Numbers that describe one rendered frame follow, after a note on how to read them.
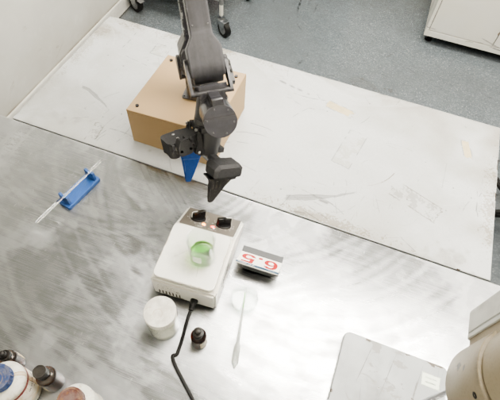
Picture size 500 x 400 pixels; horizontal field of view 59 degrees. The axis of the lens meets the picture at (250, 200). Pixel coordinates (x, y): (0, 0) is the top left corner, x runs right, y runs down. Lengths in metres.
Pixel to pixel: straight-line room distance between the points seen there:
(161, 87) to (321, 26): 2.15
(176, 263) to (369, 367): 0.41
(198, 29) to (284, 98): 0.50
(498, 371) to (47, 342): 0.75
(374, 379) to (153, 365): 0.41
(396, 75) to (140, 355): 2.38
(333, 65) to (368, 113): 1.61
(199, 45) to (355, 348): 0.62
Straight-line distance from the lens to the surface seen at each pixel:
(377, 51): 3.04
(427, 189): 1.15
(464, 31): 3.17
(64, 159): 1.15
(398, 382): 0.91
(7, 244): 1.06
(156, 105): 1.06
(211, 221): 0.93
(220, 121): 0.74
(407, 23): 3.37
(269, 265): 0.91
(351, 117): 1.24
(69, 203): 1.05
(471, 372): 0.46
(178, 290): 0.85
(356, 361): 0.90
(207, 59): 0.79
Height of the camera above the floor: 1.75
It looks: 56 degrees down
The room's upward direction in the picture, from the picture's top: 6 degrees clockwise
